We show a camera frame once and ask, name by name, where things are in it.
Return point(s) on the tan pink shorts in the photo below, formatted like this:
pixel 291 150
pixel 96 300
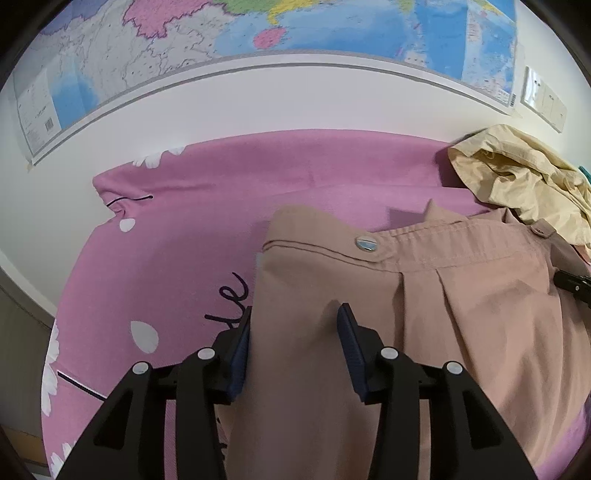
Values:
pixel 438 323

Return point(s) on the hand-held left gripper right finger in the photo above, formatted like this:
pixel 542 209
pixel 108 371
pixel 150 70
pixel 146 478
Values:
pixel 352 355

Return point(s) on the teal object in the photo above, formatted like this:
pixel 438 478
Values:
pixel 586 174

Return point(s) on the colourful wall map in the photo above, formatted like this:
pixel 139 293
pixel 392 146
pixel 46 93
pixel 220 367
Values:
pixel 277 50

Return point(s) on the white wall switch panel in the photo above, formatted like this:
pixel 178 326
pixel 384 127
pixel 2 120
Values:
pixel 545 97

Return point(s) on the beige garment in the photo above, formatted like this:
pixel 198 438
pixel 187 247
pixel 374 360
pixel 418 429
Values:
pixel 521 180

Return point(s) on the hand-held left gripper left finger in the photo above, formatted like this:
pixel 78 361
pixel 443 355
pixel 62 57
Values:
pixel 240 355

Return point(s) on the pink floral bed sheet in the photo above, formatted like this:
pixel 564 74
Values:
pixel 194 221

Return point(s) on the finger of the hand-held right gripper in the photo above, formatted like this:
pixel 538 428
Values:
pixel 575 284

